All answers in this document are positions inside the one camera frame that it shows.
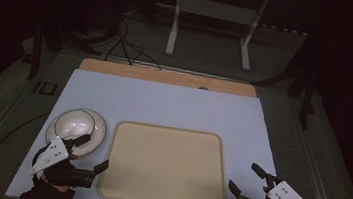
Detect beige tray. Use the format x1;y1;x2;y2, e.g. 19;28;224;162
96;118;236;199

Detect white table mat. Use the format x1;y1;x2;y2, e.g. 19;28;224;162
4;62;288;199

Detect person's left hand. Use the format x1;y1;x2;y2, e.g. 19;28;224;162
38;174;73;195

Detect floor socket box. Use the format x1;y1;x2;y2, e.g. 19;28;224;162
31;79;59;98

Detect white bowl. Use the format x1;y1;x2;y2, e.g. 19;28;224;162
44;104;110;162
52;107;98;144

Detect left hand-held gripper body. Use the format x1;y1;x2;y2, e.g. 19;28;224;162
28;134;100;191

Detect white metal stand frame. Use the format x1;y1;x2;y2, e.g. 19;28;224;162
164;0;271;74

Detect left hand-held gripper cable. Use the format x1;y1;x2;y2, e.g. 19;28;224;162
31;144;50;170

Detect dark equipment tower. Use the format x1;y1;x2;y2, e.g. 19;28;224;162
104;0;126;39

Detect black floor cables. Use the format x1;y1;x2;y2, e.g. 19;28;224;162
102;17;168;71

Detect wooden table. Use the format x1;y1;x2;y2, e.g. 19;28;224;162
76;56;261;99

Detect black stand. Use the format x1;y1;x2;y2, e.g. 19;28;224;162
26;16;106;89
246;21;326;131

